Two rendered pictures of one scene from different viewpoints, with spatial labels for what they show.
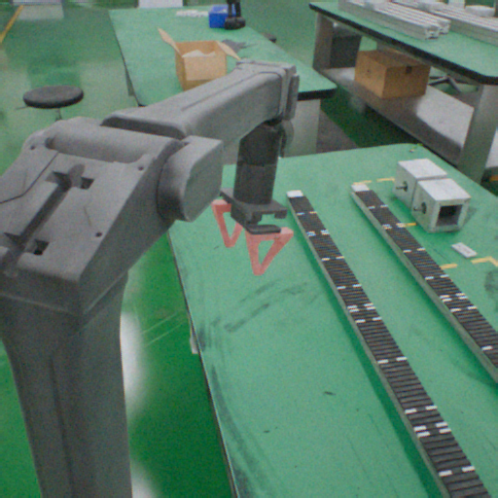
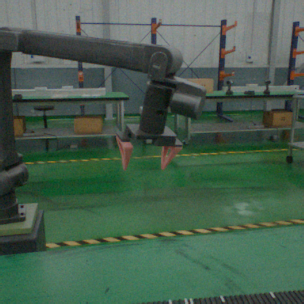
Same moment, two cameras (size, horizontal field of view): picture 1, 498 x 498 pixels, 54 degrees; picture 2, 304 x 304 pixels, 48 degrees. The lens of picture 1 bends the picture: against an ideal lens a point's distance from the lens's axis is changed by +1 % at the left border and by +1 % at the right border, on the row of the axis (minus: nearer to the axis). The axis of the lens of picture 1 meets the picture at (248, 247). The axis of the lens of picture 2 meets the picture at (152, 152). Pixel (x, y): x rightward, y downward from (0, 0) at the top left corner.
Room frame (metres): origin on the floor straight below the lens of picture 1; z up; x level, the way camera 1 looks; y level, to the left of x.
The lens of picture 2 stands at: (0.67, -0.76, 1.25)
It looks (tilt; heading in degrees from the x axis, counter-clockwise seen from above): 15 degrees down; 94
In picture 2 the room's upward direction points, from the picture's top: straight up
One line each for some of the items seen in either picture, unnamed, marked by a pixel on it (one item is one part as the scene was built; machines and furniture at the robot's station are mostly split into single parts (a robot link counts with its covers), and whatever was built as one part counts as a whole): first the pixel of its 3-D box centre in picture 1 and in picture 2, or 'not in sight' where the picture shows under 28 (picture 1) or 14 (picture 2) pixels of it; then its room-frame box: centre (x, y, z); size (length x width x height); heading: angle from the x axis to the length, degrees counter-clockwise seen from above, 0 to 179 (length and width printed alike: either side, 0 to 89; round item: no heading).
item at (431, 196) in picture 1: (434, 205); not in sight; (1.07, -0.47, 0.83); 0.11 x 0.10 x 0.10; 99
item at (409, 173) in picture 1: (414, 184); not in sight; (1.19, -0.46, 0.83); 0.11 x 0.10 x 0.10; 104
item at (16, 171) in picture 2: not in sight; (7, 181); (0.18, 0.14, 0.92); 0.09 x 0.05 x 0.10; 163
